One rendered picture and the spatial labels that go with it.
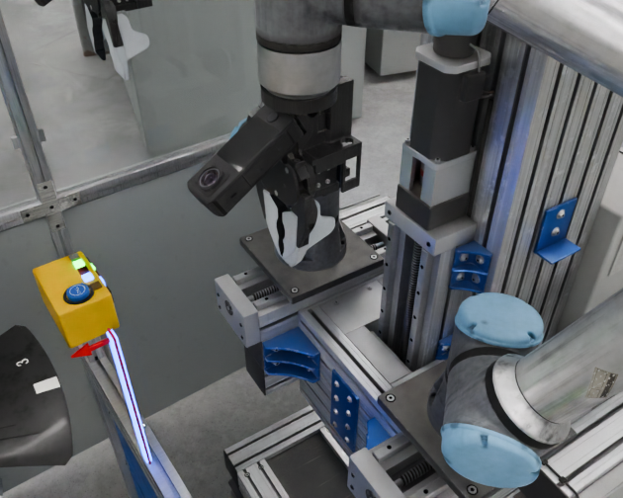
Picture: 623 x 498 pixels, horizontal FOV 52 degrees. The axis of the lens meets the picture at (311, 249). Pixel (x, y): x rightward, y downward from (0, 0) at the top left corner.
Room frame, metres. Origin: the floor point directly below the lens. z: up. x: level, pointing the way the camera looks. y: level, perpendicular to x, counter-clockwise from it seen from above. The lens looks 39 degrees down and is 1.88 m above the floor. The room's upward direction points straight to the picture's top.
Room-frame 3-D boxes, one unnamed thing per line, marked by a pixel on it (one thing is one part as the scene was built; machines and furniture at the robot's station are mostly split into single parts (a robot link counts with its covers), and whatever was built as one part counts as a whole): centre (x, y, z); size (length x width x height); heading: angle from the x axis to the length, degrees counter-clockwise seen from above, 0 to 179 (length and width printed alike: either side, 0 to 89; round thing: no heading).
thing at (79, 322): (0.90, 0.46, 1.02); 0.16 x 0.10 x 0.11; 36
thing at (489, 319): (0.61, -0.26, 1.20); 0.13 x 0.12 x 0.14; 166
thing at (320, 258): (1.04, 0.00, 1.09); 0.15 x 0.15 x 0.10
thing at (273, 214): (0.56, 0.02, 1.46); 0.06 x 0.03 x 0.09; 126
